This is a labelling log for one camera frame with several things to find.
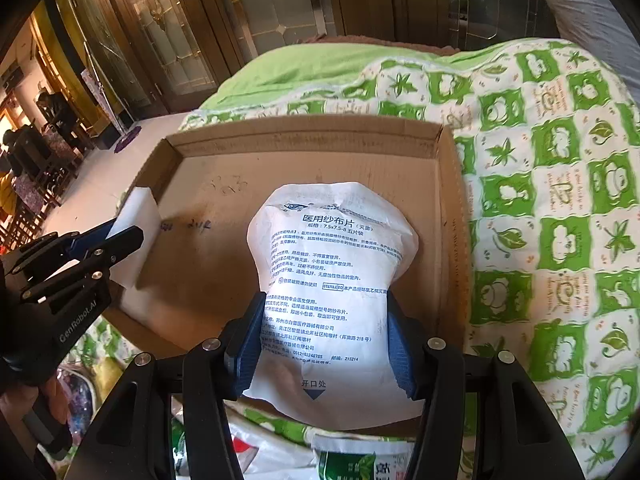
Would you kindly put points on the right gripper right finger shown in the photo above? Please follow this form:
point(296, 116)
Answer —
point(431, 371)

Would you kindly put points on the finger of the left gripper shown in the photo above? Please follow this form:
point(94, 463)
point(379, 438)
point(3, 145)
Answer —
point(40, 258)
point(72, 274)

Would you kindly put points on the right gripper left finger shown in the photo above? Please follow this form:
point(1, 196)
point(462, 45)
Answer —
point(218, 369)

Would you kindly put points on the fairy print zip pouch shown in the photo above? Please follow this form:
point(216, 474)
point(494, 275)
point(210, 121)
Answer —
point(82, 399)

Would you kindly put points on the white gauze pad packet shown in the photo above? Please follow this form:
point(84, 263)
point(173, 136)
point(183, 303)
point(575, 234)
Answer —
point(326, 255)

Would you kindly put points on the person's left hand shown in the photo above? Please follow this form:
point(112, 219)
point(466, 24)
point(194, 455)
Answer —
point(18, 400)

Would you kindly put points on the shallow cardboard tray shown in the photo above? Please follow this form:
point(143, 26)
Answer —
point(210, 182)

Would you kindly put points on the standing banner sign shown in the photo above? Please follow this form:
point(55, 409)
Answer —
point(122, 130)

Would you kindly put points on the person in dark clothes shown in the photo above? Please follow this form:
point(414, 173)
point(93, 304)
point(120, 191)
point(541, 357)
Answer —
point(62, 117)

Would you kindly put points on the wooden glass cabinet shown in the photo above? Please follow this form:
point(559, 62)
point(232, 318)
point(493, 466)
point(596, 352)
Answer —
point(151, 57)

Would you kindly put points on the green pillow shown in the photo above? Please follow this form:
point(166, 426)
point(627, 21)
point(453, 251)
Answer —
point(281, 71)

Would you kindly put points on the green patterned quilt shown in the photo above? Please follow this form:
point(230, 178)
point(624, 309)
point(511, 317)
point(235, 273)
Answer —
point(548, 140)

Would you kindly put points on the clear plastic stuffed bag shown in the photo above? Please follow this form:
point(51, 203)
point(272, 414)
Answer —
point(596, 26)

